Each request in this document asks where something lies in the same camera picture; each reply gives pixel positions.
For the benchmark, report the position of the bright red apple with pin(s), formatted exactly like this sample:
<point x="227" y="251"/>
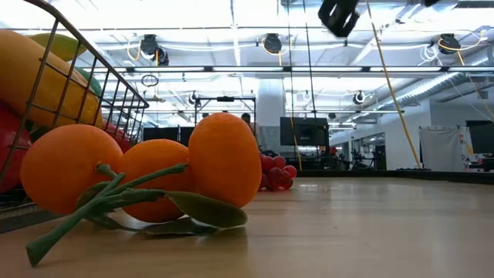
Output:
<point x="11" y="154"/>

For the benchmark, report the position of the person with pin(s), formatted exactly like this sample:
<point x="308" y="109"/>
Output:
<point x="246" y="117"/>

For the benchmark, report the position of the black monitor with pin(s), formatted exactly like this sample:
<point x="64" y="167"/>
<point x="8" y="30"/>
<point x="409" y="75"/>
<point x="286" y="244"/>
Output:
<point x="305" y="131"/>

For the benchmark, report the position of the silver ventilation duct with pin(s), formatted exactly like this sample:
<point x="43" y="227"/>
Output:
<point x="424" y="92"/>

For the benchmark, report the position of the white square pillar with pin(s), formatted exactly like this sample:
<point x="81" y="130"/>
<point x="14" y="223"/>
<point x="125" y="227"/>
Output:
<point x="270" y="100"/>

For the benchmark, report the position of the white hanging cloth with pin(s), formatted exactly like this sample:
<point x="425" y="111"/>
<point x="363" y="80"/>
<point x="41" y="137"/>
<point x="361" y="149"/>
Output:
<point x="440" y="148"/>

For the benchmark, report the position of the long ceiling light strip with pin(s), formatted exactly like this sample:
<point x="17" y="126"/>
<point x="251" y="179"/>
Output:
<point x="247" y="69"/>

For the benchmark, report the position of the orange tangerine cluster with leaves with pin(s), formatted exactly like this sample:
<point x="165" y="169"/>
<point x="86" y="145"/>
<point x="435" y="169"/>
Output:
<point x="224" y="162"/>

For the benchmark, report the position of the red grape bunch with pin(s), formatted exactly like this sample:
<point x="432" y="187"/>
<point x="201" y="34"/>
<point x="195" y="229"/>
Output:
<point x="276" y="175"/>

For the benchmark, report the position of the yellow orange oblong fruit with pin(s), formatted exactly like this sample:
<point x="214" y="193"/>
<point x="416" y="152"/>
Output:
<point x="19" y="69"/>

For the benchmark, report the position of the black screen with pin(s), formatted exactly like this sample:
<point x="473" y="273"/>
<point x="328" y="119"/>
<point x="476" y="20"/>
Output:
<point x="480" y="137"/>

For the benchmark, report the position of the black partition panel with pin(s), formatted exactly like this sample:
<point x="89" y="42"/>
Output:
<point x="166" y="134"/>

